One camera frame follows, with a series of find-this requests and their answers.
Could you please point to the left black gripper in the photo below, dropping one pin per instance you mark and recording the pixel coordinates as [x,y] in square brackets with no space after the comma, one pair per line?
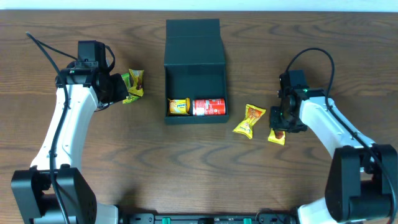
[119,88]

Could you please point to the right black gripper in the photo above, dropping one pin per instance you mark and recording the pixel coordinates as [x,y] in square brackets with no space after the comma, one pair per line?
[278,122]

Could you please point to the orange biscuit packet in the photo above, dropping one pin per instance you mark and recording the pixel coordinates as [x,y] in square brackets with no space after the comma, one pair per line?
[179,107]

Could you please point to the red chips can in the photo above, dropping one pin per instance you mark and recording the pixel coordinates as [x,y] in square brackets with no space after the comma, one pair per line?
[209,107]

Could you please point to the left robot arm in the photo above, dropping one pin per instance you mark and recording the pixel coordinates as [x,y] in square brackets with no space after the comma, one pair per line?
[53,189]

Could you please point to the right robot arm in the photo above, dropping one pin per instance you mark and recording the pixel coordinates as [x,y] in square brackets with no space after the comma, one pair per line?
[362,181]

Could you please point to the green snack packet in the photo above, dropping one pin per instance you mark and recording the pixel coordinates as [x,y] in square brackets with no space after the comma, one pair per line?
[128,83]

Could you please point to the yellow Apollo chocolate packet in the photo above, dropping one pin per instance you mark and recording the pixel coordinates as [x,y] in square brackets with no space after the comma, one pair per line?
[277,137]

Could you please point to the yellow-green chocolate snack packet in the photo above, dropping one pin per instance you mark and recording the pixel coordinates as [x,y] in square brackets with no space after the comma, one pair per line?
[136,82]

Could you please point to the yellow orange snack packet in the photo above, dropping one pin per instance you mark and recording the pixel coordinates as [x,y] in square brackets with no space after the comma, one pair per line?
[252,116]

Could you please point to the dark green open box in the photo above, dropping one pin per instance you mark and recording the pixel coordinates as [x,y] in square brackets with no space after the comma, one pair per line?
[194,61]

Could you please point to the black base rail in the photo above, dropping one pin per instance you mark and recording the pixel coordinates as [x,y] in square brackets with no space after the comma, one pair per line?
[260,218]

